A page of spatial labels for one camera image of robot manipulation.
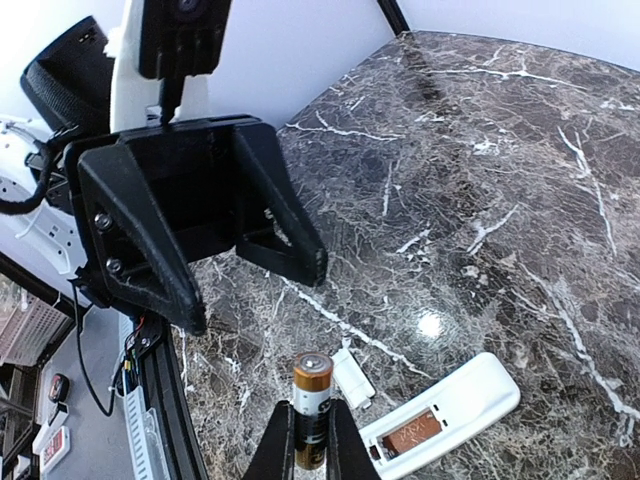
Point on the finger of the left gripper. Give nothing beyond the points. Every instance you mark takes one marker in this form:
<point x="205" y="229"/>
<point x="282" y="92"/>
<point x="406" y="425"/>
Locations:
<point x="272" y="228"/>
<point x="129" y="245"/>

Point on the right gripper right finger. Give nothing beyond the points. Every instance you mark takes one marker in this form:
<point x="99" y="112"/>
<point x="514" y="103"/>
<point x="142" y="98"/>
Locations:
<point x="347" y="457"/>

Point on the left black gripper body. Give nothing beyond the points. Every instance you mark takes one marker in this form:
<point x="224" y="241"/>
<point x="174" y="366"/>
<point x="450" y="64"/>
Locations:
<point x="191" y="171"/>

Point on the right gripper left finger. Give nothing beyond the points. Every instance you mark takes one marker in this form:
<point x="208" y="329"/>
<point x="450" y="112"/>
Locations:
<point x="275" y="456"/>

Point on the white battery cover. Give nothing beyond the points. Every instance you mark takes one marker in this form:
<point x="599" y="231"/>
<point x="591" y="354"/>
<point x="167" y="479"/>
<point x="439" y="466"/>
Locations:
<point x="350" y="379"/>

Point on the gold black AA battery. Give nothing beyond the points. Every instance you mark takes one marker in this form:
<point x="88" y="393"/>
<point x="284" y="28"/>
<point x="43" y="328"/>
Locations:
<point x="312" y="391"/>

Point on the white remote control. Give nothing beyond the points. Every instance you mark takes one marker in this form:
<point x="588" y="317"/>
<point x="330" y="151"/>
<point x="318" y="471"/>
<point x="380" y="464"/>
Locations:
<point x="463" y="404"/>

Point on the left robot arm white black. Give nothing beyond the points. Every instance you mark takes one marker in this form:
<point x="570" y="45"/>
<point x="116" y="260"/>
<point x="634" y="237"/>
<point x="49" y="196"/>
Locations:
<point x="69" y="81"/>

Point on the black front rail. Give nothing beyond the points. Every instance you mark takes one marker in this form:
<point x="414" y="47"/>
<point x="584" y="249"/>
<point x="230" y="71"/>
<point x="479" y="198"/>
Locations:
<point x="90" y="335"/>

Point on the white slotted cable duct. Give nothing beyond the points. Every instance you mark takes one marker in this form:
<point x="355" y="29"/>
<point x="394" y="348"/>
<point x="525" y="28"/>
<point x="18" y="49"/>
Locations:
<point x="145" y="442"/>

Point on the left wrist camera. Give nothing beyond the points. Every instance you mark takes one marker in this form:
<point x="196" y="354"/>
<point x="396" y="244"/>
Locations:
<point x="164" y="53"/>

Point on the left black frame post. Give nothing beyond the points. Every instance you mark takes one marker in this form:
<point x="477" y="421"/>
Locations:
<point x="394" y="16"/>

